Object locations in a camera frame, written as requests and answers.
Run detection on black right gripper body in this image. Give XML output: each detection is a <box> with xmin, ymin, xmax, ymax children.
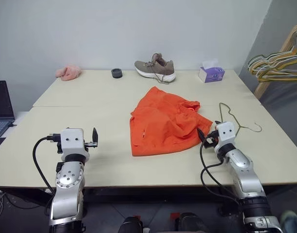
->
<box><xmin>202</xmin><ymin>130</ymin><xmax>220</xmax><ymax>150</ymax></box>

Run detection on olive wire clothes hanger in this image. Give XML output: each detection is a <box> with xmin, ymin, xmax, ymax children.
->
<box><xmin>219</xmin><ymin>102</ymin><xmax>264</xmax><ymax>133</ymax></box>

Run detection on orange shorts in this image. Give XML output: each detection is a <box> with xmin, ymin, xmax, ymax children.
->
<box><xmin>129</xmin><ymin>86</ymin><xmax>214</xmax><ymax>157</ymax></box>

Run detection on purple and white tissue box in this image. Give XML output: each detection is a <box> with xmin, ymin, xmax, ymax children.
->
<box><xmin>198</xmin><ymin>59</ymin><xmax>226</xmax><ymax>84</ymax></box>

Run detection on black round puck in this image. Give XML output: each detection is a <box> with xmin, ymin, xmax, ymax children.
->
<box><xmin>111</xmin><ymin>68</ymin><xmax>124</xmax><ymax>79</ymax></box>

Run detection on pink fluffy cloth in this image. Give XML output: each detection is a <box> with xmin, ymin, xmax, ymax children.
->
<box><xmin>55</xmin><ymin>64</ymin><xmax>82</xmax><ymax>82</ymax></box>

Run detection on taupe sneaker with white sole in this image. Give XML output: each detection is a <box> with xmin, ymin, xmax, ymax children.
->
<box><xmin>134</xmin><ymin>53</ymin><xmax>177</xmax><ymax>85</ymax></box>

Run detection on dark rounded robot knee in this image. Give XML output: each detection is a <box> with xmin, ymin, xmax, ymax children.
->
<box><xmin>176</xmin><ymin>212</ymin><xmax>210</xmax><ymax>233</ymax></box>
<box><xmin>118</xmin><ymin>216</ymin><xmax>145</xmax><ymax>233</ymax></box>

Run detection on dark laptop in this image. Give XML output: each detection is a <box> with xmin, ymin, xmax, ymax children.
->
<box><xmin>0</xmin><ymin>80</ymin><xmax>16</xmax><ymax>152</ymax></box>

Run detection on wooden clothes rack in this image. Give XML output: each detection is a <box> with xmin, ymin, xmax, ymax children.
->
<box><xmin>253</xmin><ymin>24</ymin><xmax>297</xmax><ymax>100</ymax></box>

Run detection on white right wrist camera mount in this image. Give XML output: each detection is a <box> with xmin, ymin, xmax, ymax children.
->
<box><xmin>214</xmin><ymin>121</ymin><xmax>237</xmax><ymax>152</ymax></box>

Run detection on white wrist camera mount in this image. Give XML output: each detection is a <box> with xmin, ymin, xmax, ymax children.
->
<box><xmin>59</xmin><ymin>127</ymin><xmax>91</xmax><ymax>162</ymax></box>
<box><xmin>214</xmin><ymin>121</ymin><xmax>237</xmax><ymax>152</ymax></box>

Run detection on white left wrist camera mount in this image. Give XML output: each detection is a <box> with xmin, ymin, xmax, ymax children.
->
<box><xmin>59</xmin><ymin>127</ymin><xmax>91</xmax><ymax>162</ymax></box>

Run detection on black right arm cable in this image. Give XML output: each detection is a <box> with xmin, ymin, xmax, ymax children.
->
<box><xmin>199</xmin><ymin>137</ymin><xmax>244</xmax><ymax>207</ymax></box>

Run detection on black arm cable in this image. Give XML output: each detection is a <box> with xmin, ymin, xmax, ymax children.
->
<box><xmin>199</xmin><ymin>137</ymin><xmax>244</xmax><ymax>207</ymax></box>
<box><xmin>32</xmin><ymin>132</ymin><xmax>62</xmax><ymax>216</ymax></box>

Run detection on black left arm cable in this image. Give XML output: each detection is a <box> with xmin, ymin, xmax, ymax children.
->
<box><xmin>32</xmin><ymin>132</ymin><xmax>62</xmax><ymax>216</ymax></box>

